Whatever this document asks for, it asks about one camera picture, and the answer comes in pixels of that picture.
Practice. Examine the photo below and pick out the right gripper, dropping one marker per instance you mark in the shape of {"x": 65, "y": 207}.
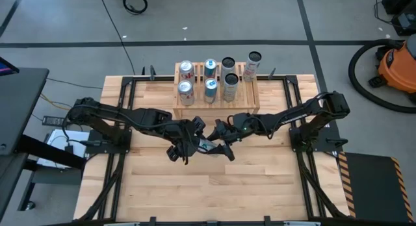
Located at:
{"x": 235, "y": 130}

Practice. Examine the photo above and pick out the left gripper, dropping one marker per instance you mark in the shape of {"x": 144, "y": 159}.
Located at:
{"x": 185, "y": 136}

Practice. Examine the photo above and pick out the Celsius Tropical Vibe can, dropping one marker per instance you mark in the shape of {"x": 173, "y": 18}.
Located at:
{"x": 228, "y": 62}
{"x": 231, "y": 79}
{"x": 204, "y": 143}

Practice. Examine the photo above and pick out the Diet Coke can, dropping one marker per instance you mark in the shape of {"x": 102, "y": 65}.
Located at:
{"x": 187, "y": 70}
{"x": 186, "y": 93}

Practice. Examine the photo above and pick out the Red Bull can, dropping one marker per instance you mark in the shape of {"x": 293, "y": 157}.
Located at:
{"x": 210, "y": 91}
{"x": 210, "y": 68}

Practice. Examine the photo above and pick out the Celsius Peach Vibe can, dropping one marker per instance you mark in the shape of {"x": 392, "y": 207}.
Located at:
{"x": 252, "y": 68}

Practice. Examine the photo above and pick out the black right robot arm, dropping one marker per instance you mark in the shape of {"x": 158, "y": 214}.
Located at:
{"x": 292, "y": 114}

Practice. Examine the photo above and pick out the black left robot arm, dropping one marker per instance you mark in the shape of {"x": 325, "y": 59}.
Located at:
{"x": 130, "y": 115}

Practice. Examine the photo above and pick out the wooden slatted crate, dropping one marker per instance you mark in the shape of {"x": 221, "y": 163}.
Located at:
{"x": 247, "y": 96}

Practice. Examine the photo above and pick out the black clamp lever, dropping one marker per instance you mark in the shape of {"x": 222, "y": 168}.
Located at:
{"x": 266, "y": 220}
{"x": 152, "y": 220}
{"x": 271, "y": 74}

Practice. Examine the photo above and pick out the white box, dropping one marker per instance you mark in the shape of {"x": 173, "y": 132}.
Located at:
{"x": 76, "y": 140}

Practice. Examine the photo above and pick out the small black adapter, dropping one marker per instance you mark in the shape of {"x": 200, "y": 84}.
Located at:
{"x": 69, "y": 149}

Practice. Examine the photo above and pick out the orange shop vacuum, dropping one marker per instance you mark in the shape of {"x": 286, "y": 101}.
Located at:
{"x": 399, "y": 67}
{"x": 351, "y": 73}

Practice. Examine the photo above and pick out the black power adapter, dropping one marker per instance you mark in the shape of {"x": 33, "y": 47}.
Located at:
{"x": 52, "y": 121}

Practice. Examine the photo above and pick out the black mat with hazard stripes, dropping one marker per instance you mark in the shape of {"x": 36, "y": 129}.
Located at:
{"x": 373, "y": 187}

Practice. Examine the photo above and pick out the black desk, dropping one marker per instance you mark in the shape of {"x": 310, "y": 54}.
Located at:
{"x": 19, "y": 99}

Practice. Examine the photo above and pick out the laptop screen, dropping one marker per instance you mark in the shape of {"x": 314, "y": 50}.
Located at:
{"x": 6, "y": 68}

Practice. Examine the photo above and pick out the black case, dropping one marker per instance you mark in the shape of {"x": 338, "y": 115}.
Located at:
{"x": 404, "y": 23}
{"x": 398, "y": 2}

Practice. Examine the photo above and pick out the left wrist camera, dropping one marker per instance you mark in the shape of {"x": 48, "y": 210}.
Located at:
{"x": 172, "y": 153}

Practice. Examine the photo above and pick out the black aluminium table frame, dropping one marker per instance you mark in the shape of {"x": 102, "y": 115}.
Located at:
{"x": 188, "y": 222}

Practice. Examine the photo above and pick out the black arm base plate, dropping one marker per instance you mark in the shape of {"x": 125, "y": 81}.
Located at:
{"x": 325, "y": 145}
{"x": 97, "y": 145}

